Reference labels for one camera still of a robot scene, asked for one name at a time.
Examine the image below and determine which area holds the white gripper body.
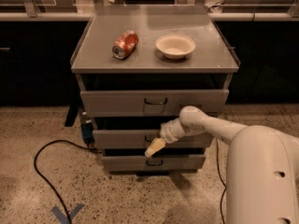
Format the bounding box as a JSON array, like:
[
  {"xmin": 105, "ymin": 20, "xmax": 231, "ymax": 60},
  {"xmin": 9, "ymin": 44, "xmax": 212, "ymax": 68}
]
[{"xmin": 160, "ymin": 119, "xmax": 186, "ymax": 144}]

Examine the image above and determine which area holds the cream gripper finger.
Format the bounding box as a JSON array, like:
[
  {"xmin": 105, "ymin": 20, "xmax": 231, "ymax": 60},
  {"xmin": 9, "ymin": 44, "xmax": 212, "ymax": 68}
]
[{"xmin": 145, "ymin": 138, "xmax": 166, "ymax": 157}]

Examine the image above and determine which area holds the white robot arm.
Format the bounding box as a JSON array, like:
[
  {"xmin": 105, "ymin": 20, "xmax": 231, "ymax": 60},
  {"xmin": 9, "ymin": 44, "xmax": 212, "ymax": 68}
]
[{"xmin": 145, "ymin": 106, "xmax": 299, "ymax": 224}]

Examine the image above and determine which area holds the grey bottom drawer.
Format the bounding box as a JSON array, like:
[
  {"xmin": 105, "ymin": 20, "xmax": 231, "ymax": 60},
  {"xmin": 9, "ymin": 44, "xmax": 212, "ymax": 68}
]
[{"xmin": 102, "ymin": 154, "xmax": 206, "ymax": 172}]

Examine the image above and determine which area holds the grey drawer cabinet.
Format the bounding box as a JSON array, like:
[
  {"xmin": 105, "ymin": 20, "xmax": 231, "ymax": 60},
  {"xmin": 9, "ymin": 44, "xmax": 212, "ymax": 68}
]
[{"xmin": 70, "ymin": 5, "xmax": 241, "ymax": 176}]

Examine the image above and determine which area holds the grey top drawer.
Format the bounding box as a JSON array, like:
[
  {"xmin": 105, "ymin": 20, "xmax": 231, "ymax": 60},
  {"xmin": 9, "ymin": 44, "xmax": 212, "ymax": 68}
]
[{"xmin": 80, "ymin": 90, "xmax": 229, "ymax": 118}]

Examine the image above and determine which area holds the blue power box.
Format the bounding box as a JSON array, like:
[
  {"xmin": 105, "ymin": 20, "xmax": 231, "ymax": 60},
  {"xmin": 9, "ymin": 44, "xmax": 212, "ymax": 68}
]
[{"xmin": 81, "ymin": 123, "xmax": 94, "ymax": 144}]

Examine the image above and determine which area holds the white paper bowl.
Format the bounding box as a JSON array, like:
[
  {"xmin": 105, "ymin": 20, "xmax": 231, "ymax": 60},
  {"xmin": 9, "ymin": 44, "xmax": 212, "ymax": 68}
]
[{"xmin": 155, "ymin": 35, "xmax": 196, "ymax": 60}]

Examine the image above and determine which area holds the crushed orange soda can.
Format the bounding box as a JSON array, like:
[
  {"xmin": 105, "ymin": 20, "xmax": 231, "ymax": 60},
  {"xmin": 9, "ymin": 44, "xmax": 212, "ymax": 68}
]
[{"xmin": 112, "ymin": 31, "xmax": 138, "ymax": 60}]

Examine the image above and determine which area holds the blue tape floor mark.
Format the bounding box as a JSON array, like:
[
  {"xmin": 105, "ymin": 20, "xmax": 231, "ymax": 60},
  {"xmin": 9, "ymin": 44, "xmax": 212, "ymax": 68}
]
[{"xmin": 50, "ymin": 203, "xmax": 86, "ymax": 224}]

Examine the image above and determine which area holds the black cable right floor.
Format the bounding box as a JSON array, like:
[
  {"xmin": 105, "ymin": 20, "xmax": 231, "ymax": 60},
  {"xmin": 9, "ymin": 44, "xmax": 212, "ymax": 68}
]
[{"xmin": 214, "ymin": 138, "xmax": 228, "ymax": 224}]

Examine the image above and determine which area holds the black cable floor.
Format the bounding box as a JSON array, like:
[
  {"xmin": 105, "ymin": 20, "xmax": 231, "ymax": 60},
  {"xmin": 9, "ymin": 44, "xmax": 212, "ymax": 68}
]
[
  {"xmin": 33, "ymin": 139, "xmax": 103, "ymax": 224},
  {"xmin": 214, "ymin": 138, "xmax": 228, "ymax": 224}
]

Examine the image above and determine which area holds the black cable left floor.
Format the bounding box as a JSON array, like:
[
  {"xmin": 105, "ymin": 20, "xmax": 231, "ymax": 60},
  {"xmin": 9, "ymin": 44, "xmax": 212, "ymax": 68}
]
[{"xmin": 33, "ymin": 139, "xmax": 103, "ymax": 224}]

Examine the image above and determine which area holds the white counter rail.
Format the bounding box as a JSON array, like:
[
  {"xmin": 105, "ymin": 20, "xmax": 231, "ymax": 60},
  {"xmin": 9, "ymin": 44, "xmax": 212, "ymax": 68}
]
[{"xmin": 0, "ymin": 13, "xmax": 299, "ymax": 21}]

